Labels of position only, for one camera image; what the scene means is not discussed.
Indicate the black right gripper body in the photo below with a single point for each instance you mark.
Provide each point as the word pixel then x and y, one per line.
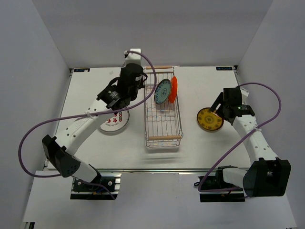
pixel 225 106

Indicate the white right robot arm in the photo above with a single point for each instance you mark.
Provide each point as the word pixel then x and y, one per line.
pixel 268 175

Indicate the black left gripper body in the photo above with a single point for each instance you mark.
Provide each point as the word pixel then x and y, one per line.
pixel 134 93

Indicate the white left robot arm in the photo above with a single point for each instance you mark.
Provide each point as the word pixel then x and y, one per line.
pixel 60 150

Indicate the metal wire dish rack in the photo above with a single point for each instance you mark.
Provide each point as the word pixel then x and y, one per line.
pixel 163 127

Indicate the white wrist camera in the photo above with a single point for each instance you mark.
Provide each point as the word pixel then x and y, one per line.
pixel 132 58
pixel 245 93

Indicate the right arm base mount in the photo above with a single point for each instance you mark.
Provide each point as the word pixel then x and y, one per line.
pixel 216 182

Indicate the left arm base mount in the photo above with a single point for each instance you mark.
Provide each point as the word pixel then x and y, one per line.
pixel 108 189

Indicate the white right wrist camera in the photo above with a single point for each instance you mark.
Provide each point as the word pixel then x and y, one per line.
pixel 245 93

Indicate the orange plastic plate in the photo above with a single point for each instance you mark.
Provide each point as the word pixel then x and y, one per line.
pixel 174 89

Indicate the yellow patterned plate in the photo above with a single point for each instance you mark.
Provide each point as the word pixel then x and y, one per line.
pixel 208 120

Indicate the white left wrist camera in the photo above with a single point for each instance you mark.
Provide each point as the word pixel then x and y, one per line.
pixel 132 58

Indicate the blue patterned plate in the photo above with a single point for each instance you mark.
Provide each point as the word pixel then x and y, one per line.
pixel 162 91

